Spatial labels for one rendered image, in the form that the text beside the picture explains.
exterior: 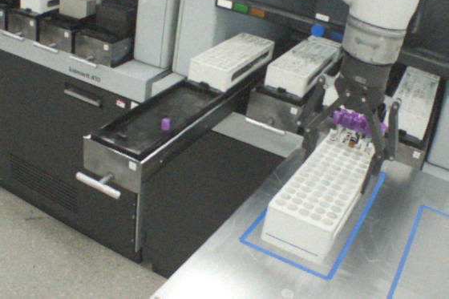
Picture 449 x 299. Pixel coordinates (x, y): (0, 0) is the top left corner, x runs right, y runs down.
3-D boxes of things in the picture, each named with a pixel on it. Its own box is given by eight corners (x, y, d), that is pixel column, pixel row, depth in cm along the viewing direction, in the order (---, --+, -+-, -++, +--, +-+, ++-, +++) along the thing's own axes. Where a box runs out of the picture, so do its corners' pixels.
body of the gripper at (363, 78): (336, 52, 74) (322, 108, 79) (390, 70, 71) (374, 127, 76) (349, 42, 80) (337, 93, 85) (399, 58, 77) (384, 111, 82)
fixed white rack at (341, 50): (329, 35, 177) (333, 18, 174) (357, 44, 174) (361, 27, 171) (303, 56, 152) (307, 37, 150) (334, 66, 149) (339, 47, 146)
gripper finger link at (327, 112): (354, 95, 77) (348, 89, 77) (306, 136, 84) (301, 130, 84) (361, 88, 80) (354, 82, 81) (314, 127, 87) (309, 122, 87)
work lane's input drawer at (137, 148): (235, 69, 154) (240, 40, 150) (277, 82, 149) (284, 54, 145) (68, 178, 94) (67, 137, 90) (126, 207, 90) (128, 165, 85)
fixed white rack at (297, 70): (301, 58, 151) (305, 38, 148) (333, 68, 148) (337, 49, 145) (262, 89, 127) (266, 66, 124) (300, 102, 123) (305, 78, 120)
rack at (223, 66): (239, 52, 147) (243, 32, 144) (271, 62, 144) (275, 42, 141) (185, 83, 123) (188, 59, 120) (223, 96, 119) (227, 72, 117)
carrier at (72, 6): (90, 18, 151) (91, 0, 148) (86, 20, 149) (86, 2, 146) (62, 11, 154) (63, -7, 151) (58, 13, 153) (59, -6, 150)
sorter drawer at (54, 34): (159, 2, 207) (162, -19, 203) (188, 10, 202) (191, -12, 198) (29, 46, 147) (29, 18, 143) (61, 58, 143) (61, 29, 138)
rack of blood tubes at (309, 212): (325, 156, 99) (333, 128, 96) (372, 175, 95) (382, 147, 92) (258, 238, 75) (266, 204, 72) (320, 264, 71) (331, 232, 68)
